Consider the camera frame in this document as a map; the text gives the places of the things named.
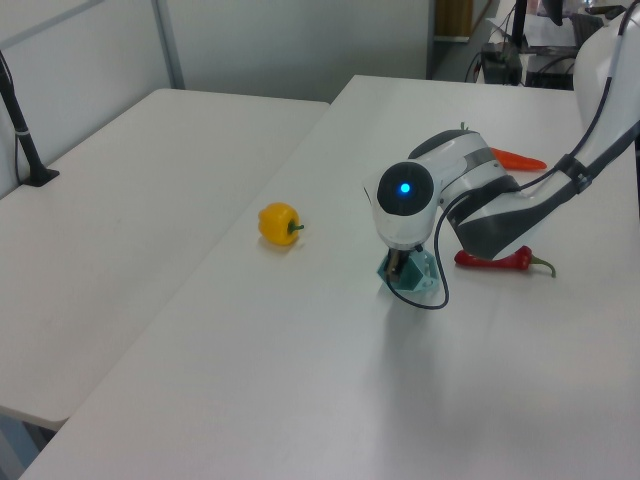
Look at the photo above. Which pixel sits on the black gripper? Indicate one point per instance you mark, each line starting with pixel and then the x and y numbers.
pixel 417 248

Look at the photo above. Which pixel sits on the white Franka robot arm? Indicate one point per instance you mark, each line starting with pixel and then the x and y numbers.
pixel 480 170

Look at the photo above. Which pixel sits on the red toy chili pepper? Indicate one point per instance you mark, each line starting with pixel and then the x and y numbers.
pixel 520 260

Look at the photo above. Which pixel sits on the yellow toy bell pepper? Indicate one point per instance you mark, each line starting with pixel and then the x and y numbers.
pixel 275 225

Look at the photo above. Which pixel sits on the orange toy carrot with leaves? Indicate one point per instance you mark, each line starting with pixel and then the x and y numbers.
pixel 520 161

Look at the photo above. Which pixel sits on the black electronics box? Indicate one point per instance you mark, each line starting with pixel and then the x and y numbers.
pixel 500 65

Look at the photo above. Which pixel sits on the black desk equipment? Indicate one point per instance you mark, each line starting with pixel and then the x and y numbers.
pixel 550 72

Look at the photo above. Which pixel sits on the brown wooden cabinet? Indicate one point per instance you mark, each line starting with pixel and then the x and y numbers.
pixel 454 17

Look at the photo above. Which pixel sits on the black monitor stand pole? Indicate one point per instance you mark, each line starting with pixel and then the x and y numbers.
pixel 519 22

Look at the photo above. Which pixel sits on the white side table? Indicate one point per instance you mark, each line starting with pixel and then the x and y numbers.
pixel 125 225

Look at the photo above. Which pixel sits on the grey aluminium partition post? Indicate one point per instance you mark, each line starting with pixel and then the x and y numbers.
pixel 430 40
pixel 167 45

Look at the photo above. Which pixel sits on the black camera pole with base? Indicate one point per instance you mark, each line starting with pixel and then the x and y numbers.
pixel 25 140

